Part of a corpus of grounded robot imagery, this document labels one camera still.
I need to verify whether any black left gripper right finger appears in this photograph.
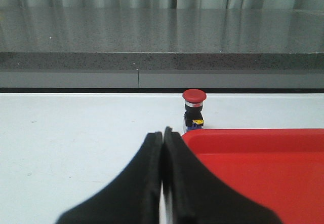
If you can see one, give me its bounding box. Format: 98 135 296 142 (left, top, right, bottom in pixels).
162 127 281 223

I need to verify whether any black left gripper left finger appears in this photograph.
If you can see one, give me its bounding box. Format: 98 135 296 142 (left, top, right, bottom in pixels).
57 132 163 223

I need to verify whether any red mushroom push button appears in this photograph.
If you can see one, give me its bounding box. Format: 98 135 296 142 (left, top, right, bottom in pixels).
182 89 207 133

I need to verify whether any red plastic tray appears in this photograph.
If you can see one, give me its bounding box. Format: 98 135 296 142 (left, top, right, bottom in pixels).
183 129 323 223

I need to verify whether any grey stone counter ledge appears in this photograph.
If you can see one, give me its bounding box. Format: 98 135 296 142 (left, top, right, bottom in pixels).
1 8 323 90

